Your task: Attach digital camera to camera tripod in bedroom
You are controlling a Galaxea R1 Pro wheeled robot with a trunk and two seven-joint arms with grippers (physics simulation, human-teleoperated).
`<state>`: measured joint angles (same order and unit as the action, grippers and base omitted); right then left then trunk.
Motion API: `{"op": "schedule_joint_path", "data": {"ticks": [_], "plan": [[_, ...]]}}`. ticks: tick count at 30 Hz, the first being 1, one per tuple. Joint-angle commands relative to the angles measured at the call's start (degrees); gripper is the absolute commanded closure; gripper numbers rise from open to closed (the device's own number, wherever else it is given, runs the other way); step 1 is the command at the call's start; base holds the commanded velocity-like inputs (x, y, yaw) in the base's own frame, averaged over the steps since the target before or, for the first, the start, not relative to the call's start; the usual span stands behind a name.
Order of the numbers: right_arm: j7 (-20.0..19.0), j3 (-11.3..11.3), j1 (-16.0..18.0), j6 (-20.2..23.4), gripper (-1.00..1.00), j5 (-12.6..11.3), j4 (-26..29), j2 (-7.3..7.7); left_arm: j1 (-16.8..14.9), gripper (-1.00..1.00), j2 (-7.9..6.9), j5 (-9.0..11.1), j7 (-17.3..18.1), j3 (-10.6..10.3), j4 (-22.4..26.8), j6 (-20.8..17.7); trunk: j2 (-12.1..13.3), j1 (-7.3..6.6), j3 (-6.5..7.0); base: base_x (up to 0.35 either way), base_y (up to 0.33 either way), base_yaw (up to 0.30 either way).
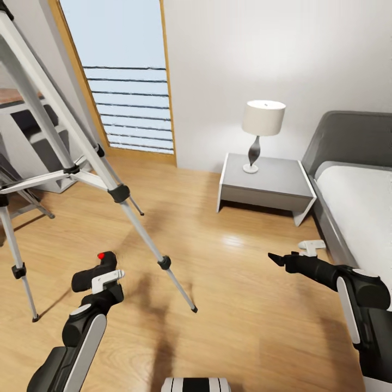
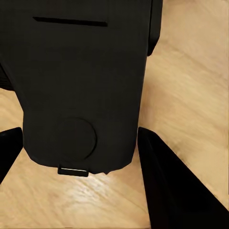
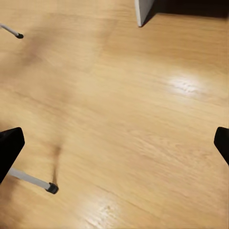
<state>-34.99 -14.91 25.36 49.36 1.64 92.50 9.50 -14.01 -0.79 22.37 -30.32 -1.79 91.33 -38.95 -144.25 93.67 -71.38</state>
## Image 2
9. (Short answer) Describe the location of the digital camera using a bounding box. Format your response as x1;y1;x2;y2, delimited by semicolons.
0;0;163;177

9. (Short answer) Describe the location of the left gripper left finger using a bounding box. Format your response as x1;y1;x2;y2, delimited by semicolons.
0;127;23;183

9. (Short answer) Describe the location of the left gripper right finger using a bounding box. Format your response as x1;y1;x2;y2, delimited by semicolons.
137;127;229;229

